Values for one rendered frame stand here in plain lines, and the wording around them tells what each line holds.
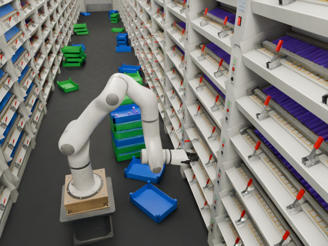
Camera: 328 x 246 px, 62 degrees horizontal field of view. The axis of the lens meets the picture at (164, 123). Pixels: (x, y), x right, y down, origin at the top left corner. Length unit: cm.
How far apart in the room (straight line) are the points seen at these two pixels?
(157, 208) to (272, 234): 110
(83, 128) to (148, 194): 96
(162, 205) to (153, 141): 80
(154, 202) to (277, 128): 134
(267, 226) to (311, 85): 58
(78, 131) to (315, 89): 106
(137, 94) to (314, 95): 78
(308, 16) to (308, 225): 60
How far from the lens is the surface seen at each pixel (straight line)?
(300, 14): 85
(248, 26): 111
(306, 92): 84
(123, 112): 247
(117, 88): 126
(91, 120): 140
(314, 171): 87
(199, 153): 181
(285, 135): 98
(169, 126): 280
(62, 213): 180
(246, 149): 121
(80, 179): 167
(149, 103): 131
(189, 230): 199
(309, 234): 96
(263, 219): 121
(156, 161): 143
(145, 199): 216
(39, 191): 243
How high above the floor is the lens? 156
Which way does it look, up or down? 31 degrees down
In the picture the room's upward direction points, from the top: straight up
